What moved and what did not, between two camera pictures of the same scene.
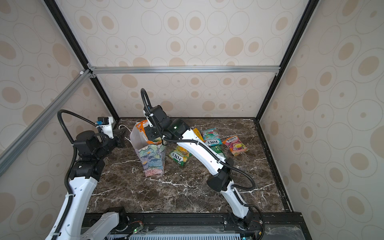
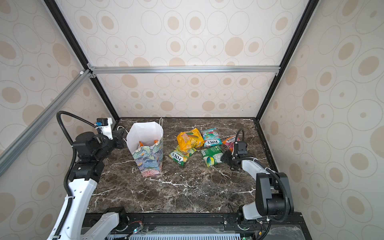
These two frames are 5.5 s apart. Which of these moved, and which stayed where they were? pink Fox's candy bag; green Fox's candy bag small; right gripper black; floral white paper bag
Moved: right gripper black
Stayed: pink Fox's candy bag; floral white paper bag; green Fox's candy bag small
